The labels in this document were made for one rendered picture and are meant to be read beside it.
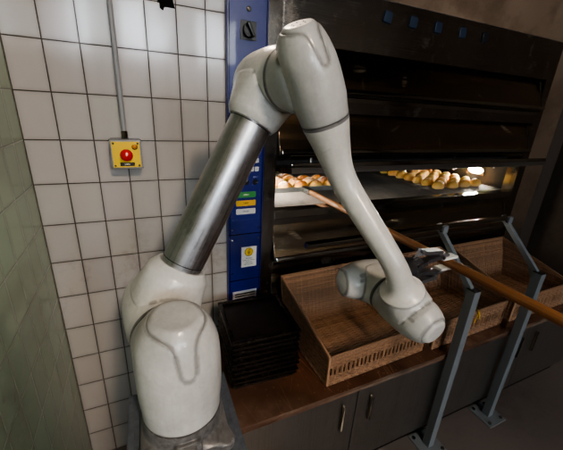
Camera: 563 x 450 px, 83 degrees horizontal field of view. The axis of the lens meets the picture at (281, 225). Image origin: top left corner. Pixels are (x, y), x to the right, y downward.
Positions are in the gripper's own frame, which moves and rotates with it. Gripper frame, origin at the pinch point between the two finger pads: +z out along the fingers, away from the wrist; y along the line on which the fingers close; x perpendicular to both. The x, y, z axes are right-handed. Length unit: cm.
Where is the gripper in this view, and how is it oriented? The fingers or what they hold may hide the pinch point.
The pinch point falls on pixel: (446, 262)
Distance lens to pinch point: 117.6
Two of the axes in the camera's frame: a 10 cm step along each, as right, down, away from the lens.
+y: -0.6, 9.4, 3.4
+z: 9.1, -1.0, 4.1
